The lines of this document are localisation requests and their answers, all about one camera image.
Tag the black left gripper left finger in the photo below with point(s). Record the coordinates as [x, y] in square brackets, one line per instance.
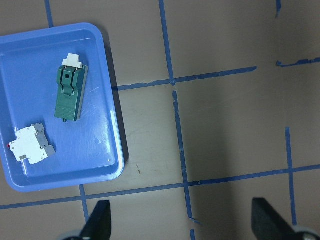
[99, 224]

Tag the white grey terminal block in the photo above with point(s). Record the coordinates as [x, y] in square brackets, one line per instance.
[31, 144]

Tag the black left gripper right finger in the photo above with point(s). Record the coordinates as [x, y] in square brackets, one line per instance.
[268, 224]

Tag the green terminal block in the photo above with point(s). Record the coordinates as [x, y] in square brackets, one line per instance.
[71, 80]

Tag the blue plastic tray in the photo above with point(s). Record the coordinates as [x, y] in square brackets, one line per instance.
[58, 119]

